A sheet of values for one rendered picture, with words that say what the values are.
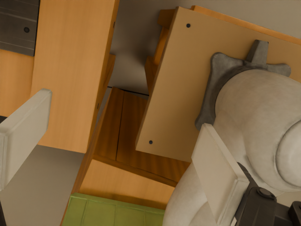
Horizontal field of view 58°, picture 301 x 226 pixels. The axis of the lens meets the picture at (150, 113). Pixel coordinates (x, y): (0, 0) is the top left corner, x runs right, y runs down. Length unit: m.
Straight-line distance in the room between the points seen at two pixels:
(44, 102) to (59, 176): 1.65
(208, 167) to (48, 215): 1.89
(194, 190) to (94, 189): 0.42
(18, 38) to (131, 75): 0.97
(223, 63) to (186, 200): 0.29
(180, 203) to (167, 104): 0.22
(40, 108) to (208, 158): 0.11
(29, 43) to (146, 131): 0.31
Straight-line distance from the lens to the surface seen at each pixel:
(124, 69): 1.50
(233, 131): 0.46
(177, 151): 0.67
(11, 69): 0.66
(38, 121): 0.17
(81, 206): 0.82
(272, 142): 0.41
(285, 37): 0.71
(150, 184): 0.84
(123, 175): 0.82
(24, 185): 1.93
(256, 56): 0.61
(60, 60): 0.60
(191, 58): 0.60
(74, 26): 0.58
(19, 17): 0.61
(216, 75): 0.60
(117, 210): 0.83
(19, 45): 0.62
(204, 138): 0.19
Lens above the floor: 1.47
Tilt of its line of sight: 69 degrees down
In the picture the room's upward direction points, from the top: 171 degrees clockwise
